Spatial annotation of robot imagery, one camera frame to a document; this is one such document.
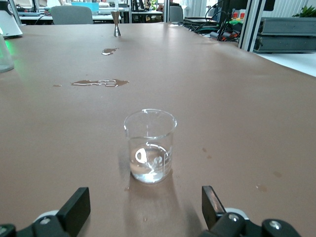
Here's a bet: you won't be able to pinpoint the green potted plant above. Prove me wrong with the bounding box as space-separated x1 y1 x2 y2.
292 5 316 18

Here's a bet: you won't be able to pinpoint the elongated liquid puddle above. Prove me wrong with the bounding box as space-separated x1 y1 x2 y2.
52 78 130 88

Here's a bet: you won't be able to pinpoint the black cable bundle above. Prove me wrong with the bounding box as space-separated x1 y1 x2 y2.
183 0 244 43

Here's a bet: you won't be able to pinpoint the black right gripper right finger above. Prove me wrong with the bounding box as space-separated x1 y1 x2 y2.
200 185 248 237

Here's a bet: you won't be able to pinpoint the grey office chair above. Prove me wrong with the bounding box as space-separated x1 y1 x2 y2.
50 5 94 25
169 5 185 23

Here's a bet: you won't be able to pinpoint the aluminium frame post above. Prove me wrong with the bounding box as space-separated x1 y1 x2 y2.
237 0 264 52

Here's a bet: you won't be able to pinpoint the clear glass beaker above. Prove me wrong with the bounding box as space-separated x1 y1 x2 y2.
123 108 178 185

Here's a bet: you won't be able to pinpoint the small liquid puddle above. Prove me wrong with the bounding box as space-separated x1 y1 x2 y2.
101 47 120 57

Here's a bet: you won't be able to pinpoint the steel double jigger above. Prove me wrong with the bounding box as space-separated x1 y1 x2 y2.
110 11 122 38

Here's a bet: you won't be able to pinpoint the green bottle with glass base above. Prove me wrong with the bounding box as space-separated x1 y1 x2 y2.
0 33 15 73

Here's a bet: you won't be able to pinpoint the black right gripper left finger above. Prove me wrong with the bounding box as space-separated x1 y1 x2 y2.
32 187 91 237

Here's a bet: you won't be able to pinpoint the stacked grey cases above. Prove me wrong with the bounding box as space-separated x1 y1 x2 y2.
253 17 316 54

